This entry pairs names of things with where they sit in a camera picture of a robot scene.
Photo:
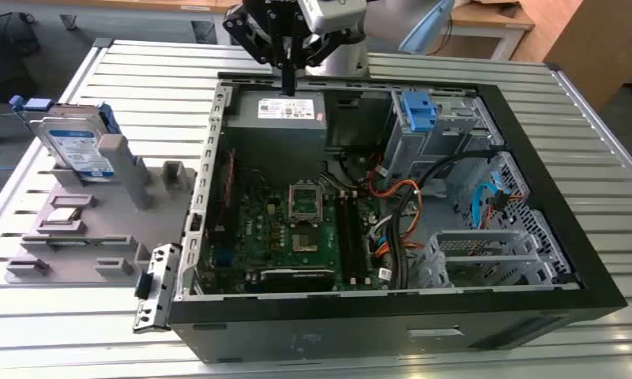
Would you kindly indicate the green motherboard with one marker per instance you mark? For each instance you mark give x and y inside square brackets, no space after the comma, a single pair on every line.
[257,221]

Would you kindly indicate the silver CPU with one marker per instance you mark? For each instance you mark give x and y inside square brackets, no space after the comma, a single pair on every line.
[63,214]

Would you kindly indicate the metal slot retention latch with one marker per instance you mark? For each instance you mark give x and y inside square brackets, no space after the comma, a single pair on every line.
[160,276]

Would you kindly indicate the metal disk bay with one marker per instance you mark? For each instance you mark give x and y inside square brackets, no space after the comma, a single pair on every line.
[506,259]

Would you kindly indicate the black RAM slot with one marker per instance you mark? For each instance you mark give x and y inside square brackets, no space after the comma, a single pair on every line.
[346,237]
[360,237]

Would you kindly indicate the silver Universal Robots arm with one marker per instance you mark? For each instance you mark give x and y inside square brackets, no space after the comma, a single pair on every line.
[347,59]

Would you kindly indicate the black PC case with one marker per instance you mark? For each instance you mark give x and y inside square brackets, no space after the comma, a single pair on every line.
[347,327]

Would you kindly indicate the hard disk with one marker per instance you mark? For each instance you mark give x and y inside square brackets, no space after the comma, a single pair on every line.
[73,150]

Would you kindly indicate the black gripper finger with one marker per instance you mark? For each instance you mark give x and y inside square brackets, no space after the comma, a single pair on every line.
[295,47]
[282,47]

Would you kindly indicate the grey power supply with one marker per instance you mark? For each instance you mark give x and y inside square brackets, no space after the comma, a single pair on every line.
[279,146]

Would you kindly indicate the black graphics card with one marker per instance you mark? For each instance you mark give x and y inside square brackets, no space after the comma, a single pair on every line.
[295,279]

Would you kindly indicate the black bin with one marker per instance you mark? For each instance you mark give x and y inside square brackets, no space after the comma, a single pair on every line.
[5,71]

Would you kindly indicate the grey parts rack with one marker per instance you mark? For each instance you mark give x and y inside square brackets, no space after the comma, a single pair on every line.
[111,221]

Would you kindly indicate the blue expansion slot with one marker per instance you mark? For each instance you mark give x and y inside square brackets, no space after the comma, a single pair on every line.
[224,256]

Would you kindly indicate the long wooden desk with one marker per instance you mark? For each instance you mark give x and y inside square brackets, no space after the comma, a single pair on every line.
[163,6]

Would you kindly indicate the metal drive cage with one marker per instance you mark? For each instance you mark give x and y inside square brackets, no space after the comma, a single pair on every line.
[452,134]

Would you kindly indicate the blue drive latch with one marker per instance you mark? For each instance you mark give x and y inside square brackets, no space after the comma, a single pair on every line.
[419,114]

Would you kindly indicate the CPU socket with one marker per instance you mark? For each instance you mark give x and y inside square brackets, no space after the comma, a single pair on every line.
[306,242]

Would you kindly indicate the green RAM stick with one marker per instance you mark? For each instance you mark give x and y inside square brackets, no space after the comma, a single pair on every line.
[68,241]

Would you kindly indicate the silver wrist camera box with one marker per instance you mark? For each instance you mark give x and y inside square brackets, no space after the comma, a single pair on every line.
[332,16]

